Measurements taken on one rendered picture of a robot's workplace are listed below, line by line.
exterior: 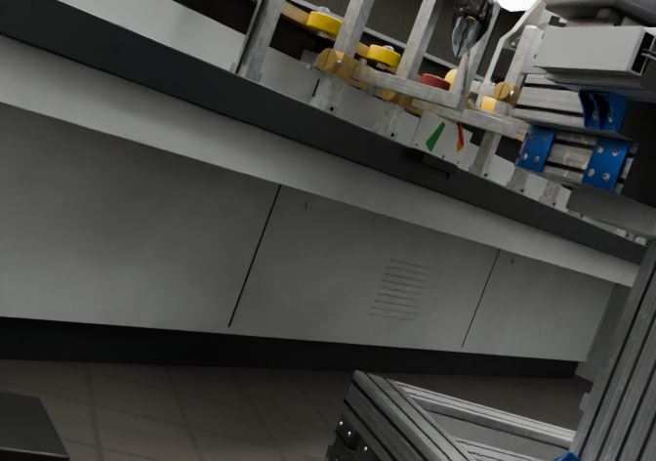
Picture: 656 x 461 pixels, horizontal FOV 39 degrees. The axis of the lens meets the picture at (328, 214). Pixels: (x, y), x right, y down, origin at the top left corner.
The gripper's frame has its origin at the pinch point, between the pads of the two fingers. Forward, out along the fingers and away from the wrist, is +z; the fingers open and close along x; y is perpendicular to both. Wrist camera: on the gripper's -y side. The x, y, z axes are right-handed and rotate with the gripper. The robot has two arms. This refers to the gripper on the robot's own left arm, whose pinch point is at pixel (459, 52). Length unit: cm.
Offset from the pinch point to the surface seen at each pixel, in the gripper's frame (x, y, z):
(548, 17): -28, -304, -78
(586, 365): 58, -256, 89
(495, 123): 15.6, 9.5, 13.9
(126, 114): -35, 74, 39
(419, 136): -3.6, -6.5, 21.5
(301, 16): -32.5, 21.3, 6.2
